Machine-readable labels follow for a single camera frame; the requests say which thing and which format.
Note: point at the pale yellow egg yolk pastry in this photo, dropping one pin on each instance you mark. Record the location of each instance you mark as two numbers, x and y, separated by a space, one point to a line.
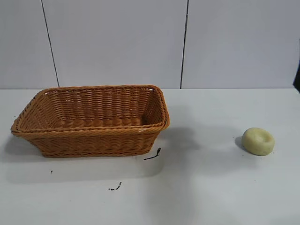
257 141

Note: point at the brown woven wicker basket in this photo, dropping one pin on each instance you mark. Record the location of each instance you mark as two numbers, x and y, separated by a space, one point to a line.
93 138

